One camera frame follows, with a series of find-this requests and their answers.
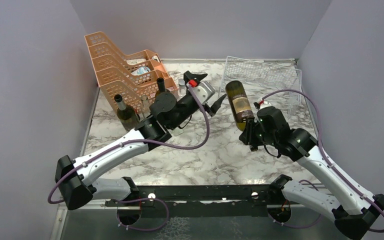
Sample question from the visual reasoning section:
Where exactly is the dark labelled wine bottle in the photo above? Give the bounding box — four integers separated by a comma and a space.
225, 80, 254, 131

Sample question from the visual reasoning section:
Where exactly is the clear square glass bottle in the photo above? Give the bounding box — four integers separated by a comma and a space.
171, 128, 184, 136

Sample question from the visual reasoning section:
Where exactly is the clear tall glass bottle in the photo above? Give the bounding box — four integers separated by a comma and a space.
140, 95, 151, 119

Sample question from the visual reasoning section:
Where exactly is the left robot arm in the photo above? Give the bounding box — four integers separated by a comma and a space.
47, 71, 226, 210

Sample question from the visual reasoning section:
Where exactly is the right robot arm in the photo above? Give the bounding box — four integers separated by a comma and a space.
239, 106, 384, 240

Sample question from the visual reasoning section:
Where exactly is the clear round bottle silver cap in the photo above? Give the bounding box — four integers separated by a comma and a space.
178, 78, 187, 98

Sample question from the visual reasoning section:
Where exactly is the green wine bottle black cap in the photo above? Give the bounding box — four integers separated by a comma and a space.
155, 77, 170, 98

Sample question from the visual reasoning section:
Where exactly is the blue white packet in rack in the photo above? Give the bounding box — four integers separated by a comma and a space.
131, 66, 151, 76

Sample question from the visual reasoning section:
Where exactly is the orange plastic file rack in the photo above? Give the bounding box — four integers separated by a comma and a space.
84, 31, 179, 114

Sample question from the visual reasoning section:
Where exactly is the green wine bottle silver neck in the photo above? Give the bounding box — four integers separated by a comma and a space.
114, 94, 140, 132

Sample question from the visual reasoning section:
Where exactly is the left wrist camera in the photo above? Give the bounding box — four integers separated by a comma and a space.
186, 80, 216, 105

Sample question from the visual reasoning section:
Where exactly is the white wire wine rack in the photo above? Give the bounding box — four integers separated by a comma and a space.
218, 56, 309, 123

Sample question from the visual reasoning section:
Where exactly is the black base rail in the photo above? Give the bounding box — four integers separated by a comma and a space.
105, 184, 286, 218

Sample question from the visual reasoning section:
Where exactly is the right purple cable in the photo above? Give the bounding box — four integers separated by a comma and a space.
261, 88, 384, 233

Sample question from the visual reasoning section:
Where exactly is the purple cable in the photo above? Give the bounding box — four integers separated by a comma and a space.
47, 84, 211, 205
261, 88, 384, 233

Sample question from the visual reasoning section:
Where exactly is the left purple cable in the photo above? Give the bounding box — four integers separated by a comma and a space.
47, 84, 211, 205

